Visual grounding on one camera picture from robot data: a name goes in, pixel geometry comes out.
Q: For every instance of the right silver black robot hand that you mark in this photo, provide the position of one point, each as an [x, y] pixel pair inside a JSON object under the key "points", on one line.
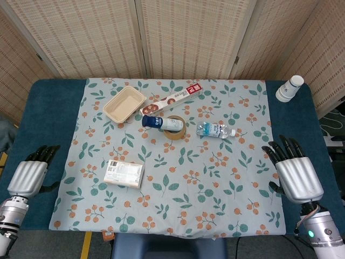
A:
{"points": [[296, 175]]}

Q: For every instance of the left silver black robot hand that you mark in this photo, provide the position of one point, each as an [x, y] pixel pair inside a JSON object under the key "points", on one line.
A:
{"points": [[27, 178]]}

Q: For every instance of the face tissue pack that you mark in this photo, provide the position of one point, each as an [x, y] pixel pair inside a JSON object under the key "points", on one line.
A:
{"points": [[124, 174]]}

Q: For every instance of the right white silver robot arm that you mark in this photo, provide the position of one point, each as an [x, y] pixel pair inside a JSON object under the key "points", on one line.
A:
{"points": [[323, 229]]}

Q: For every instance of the beige food tray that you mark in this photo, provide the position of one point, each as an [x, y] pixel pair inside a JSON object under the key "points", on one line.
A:
{"points": [[124, 105]]}

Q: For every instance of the grey blue jeans leg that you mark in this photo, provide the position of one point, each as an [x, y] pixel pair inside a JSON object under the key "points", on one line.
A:
{"points": [[6, 135]]}

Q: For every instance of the white power strip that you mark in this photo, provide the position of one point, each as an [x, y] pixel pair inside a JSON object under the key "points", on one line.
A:
{"points": [[330, 139]]}

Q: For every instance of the dark teal table cover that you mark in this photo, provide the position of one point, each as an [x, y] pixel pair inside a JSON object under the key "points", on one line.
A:
{"points": [[48, 113]]}

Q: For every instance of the stack of white paper cups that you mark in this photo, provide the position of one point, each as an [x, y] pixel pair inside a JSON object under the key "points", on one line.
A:
{"points": [[288, 89]]}

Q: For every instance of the clear plastic water bottle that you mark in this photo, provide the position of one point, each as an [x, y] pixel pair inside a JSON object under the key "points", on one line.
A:
{"points": [[214, 130]]}

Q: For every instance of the small orange tag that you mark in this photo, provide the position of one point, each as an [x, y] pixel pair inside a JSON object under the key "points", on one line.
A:
{"points": [[108, 236]]}

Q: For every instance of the floral leaf print tablecloth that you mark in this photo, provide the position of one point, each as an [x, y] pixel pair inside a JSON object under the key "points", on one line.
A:
{"points": [[188, 194]]}

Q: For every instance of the brown packing tape roll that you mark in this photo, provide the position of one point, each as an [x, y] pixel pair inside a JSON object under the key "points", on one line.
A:
{"points": [[175, 135]]}

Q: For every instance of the blue white bottle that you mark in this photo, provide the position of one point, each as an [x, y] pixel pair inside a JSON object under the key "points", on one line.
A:
{"points": [[156, 122]]}

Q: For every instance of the long red white carton box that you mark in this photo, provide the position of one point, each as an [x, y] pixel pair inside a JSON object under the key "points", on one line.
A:
{"points": [[172, 98]]}

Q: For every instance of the blue padded chair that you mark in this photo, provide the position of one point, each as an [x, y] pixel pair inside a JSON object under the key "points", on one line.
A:
{"points": [[167, 248]]}

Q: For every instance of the bamboo folding screen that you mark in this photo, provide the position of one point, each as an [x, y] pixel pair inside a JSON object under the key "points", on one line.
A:
{"points": [[94, 37]]}

